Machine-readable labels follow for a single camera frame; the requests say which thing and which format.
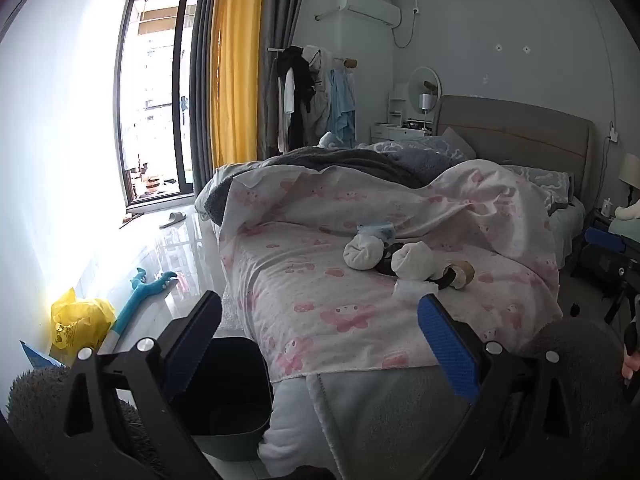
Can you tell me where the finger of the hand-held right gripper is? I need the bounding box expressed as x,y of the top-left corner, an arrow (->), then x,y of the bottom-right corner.
582,226 -> 632,281

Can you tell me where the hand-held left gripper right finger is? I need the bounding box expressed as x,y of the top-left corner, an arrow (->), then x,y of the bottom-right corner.
417,294 -> 601,480

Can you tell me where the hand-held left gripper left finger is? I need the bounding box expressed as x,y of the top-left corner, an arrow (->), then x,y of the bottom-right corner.
62,290 -> 223,480

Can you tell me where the dark teal trash bin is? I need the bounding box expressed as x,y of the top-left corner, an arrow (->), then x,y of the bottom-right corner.
172,336 -> 274,462

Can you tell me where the cardboard tape roll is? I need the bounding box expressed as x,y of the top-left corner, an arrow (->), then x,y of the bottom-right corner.
446,260 -> 476,291

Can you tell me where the white tissue wad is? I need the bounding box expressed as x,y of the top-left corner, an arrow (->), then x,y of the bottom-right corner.
391,241 -> 443,282
342,234 -> 385,272

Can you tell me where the person's right hand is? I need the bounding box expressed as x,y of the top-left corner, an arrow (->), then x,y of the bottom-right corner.
621,344 -> 640,381

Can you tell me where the dark nightstand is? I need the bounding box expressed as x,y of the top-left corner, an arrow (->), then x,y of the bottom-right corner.
570,207 -> 640,301

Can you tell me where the table lamp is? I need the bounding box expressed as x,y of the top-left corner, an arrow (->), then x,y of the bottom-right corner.
618,152 -> 640,197

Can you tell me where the blue plush claw toy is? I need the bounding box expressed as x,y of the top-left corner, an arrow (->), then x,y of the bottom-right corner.
102,267 -> 179,357

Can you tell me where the blue patterned pillow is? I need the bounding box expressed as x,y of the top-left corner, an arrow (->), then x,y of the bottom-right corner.
501,163 -> 574,212

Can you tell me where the white quilt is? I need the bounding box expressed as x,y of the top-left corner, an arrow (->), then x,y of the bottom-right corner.
257,360 -> 483,480

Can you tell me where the yellow plastic bag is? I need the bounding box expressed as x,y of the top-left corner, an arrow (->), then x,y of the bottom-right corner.
50,287 -> 118,352

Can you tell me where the blue plastic packet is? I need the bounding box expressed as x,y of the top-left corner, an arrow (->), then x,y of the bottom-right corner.
356,222 -> 397,242

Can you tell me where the beige bed headboard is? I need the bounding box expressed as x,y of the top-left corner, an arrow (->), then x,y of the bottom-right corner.
432,94 -> 597,211

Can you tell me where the pink printed blanket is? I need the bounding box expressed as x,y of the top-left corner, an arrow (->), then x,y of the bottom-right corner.
217,164 -> 563,377

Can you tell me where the grey fuzzy clothing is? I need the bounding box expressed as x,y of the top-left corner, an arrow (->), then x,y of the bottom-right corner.
6,319 -> 632,480

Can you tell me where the grey pillow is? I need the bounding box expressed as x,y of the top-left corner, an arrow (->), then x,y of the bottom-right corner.
439,126 -> 477,161

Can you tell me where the grey fleece blanket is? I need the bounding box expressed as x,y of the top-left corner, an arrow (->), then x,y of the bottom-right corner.
196,146 -> 451,227

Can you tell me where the white dressing table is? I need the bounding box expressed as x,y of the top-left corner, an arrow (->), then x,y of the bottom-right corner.
370,121 -> 434,146

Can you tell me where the round vanity mirror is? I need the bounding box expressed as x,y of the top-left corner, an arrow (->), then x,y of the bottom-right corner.
407,66 -> 444,117

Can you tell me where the light blue plush toy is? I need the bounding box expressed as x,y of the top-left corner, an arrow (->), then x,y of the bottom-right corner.
319,131 -> 352,150

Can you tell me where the sliding glass door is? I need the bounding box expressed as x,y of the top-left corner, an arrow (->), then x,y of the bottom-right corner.
115,0 -> 202,207

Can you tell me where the grey curtain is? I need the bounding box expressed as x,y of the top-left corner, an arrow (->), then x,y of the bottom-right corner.
256,0 -> 312,161
189,0 -> 224,197

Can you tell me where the light blue garment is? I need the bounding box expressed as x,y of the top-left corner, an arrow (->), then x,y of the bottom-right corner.
327,67 -> 357,144

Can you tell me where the black garment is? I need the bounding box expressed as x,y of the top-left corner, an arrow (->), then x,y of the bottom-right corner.
277,46 -> 319,117

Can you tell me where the yellow curtain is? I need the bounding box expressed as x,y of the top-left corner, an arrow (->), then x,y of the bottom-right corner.
208,0 -> 266,169

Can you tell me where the clothes rack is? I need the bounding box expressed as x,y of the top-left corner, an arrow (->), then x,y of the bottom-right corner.
266,45 -> 359,155

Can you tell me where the white air conditioner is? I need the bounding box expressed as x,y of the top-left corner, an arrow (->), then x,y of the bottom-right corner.
333,0 -> 403,29

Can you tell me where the wall charger with cable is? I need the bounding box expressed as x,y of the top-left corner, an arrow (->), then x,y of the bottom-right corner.
600,121 -> 619,196

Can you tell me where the air conditioner power cable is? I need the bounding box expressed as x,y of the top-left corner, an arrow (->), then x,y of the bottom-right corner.
391,0 -> 422,51

